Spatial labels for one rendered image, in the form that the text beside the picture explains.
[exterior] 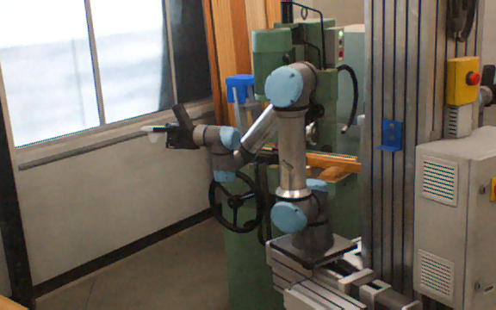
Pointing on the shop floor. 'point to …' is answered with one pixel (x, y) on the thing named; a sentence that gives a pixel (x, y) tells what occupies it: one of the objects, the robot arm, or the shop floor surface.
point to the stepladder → (237, 88)
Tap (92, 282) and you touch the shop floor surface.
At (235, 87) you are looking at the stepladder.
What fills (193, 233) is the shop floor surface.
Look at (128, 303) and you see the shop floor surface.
